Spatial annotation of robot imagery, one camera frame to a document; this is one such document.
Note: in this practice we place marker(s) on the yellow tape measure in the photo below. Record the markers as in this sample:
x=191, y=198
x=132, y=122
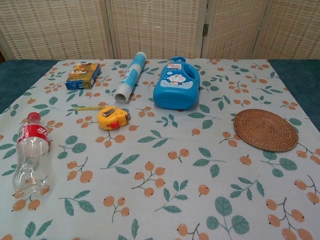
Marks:
x=110, y=121

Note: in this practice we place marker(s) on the blue and yellow carton box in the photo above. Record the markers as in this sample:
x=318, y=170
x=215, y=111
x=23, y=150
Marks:
x=82, y=76

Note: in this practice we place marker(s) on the clear cola bottle red label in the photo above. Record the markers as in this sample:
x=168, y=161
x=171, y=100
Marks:
x=31, y=155

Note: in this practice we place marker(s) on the round woven rattan coaster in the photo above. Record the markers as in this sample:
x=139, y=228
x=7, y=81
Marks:
x=266, y=130

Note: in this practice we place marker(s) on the blue detergent bottle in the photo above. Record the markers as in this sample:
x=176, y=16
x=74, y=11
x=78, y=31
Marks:
x=175, y=92

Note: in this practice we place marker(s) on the metal screen hinge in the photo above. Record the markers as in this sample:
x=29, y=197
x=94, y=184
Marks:
x=206, y=29

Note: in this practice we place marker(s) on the floral printed tablecloth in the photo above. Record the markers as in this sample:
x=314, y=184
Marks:
x=160, y=175

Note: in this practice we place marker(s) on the blue white film roll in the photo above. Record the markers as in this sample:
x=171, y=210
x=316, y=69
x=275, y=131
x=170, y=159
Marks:
x=130, y=75

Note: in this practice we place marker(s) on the woven folding screen panel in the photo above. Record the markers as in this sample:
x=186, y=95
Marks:
x=292, y=27
x=55, y=27
x=155, y=27
x=235, y=27

